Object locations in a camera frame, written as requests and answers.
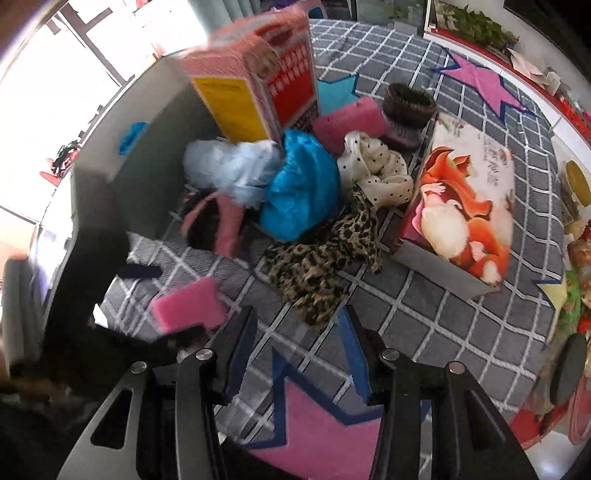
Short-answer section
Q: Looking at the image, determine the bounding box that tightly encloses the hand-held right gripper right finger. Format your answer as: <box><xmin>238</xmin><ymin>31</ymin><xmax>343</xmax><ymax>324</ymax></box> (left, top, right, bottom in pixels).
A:
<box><xmin>338</xmin><ymin>307</ymin><xmax>539</xmax><ymax>480</ymax></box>

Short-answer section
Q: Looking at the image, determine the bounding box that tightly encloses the grey checked star blanket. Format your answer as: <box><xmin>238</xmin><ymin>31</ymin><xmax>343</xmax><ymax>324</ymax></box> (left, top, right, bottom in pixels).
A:
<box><xmin>99</xmin><ymin>18</ymin><xmax>573</xmax><ymax>480</ymax></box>

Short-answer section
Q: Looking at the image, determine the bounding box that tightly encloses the light blue fluffy cloth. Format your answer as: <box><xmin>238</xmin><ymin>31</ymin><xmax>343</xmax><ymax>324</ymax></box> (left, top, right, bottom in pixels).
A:
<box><xmin>183</xmin><ymin>137</ymin><xmax>283</xmax><ymax>206</ymax></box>

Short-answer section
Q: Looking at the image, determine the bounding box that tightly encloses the white polka dot scarf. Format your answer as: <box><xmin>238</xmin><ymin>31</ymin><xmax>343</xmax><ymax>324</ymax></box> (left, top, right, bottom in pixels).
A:
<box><xmin>336</xmin><ymin>130</ymin><xmax>415</xmax><ymax>209</ymax></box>

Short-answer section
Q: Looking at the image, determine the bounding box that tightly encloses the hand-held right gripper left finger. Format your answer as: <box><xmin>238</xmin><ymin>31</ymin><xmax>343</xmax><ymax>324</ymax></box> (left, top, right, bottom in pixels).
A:
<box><xmin>55</xmin><ymin>305</ymin><xmax>259</xmax><ymax>480</ymax></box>

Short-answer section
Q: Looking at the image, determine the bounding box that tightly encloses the fox printed box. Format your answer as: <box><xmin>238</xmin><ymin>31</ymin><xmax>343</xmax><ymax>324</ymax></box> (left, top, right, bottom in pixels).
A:
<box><xmin>390</xmin><ymin>114</ymin><xmax>517</xmax><ymax>298</ymax></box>

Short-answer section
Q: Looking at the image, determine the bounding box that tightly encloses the yellow lidded jar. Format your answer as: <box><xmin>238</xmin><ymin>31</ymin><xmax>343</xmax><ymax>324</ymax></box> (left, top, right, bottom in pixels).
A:
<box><xmin>561</xmin><ymin>160</ymin><xmax>591</xmax><ymax>206</ymax></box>

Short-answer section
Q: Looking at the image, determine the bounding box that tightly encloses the green potted plant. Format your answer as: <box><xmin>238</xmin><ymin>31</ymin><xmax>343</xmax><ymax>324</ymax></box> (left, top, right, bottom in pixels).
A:
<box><xmin>436</xmin><ymin>1</ymin><xmax>519</xmax><ymax>48</ymax></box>

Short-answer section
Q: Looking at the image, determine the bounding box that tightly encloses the pink sponge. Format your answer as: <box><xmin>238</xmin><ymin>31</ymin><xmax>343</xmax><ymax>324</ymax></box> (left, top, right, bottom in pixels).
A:
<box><xmin>313</xmin><ymin>96</ymin><xmax>389</xmax><ymax>155</ymax></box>
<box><xmin>150</xmin><ymin>276</ymin><xmax>228</xmax><ymax>343</ymax></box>

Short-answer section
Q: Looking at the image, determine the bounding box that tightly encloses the black round disc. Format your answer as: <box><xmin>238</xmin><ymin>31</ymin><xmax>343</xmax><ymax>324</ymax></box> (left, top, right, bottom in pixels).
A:
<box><xmin>549</xmin><ymin>332</ymin><xmax>588</xmax><ymax>408</ymax></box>

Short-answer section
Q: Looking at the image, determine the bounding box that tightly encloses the leopard print scarf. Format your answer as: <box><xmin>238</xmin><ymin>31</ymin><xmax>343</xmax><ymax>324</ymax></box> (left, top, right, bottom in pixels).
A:
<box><xmin>262</xmin><ymin>184</ymin><xmax>385</xmax><ymax>326</ymax></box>

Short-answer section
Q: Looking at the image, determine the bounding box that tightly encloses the colourful printed cloth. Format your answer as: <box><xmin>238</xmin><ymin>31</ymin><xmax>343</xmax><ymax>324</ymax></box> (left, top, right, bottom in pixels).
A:
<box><xmin>508</xmin><ymin>222</ymin><xmax>591</xmax><ymax>446</ymax></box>

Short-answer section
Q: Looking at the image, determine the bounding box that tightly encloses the dark woven basket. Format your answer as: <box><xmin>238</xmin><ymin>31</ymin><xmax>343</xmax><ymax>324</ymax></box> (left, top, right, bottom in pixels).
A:
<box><xmin>380</xmin><ymin>83</ymin><xmax>438</xmax><ymax>151</ymax></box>

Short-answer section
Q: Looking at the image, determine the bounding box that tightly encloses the grey-green curtain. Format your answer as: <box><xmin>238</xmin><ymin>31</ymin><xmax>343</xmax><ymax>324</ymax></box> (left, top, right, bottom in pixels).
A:
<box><xmin>182</xmin><ymin>0</ymin><xmax>262</xmax><ymax>33</ymax></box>

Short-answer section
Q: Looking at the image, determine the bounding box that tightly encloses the grey storage box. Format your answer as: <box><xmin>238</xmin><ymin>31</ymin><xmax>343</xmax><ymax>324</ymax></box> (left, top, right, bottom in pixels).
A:
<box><xmin>71</xmin><ymin>54</ymin><xmax>206</xmax><ymax>243</ymax></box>

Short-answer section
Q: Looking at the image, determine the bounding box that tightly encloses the pink and black knit cloth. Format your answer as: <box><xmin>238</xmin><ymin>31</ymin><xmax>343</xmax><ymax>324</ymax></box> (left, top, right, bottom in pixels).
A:
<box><xmin>181</xmin><ymin>190</ymin><xmax>246</xmax><ymax>258</ymax></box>

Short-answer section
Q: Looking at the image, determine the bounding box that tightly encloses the red cardboard box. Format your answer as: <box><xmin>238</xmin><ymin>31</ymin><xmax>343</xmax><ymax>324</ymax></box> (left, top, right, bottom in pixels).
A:
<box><xmin>178</xmin><ymin>8</ymin><xmax>321</xmax><ymax>145</ymax></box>

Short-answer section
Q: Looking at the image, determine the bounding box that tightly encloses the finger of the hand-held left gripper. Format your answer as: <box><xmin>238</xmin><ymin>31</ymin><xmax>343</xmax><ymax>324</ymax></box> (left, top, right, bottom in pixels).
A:
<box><xmin>115</xmin><ymin>263</ymin><xmax>163</xmax><ymax>282</ymax></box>
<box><xmin>156</xmin><ymin>324</ymin><xmax>209</xmax><ymax>354</ymax></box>

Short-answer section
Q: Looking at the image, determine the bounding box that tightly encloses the glass door cabinet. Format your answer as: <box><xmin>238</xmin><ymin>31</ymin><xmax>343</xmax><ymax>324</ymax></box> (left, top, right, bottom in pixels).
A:
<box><xmin>355</xmin><ymin>0</ymin><xmax>426</xmax><ymax>34</ymax></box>

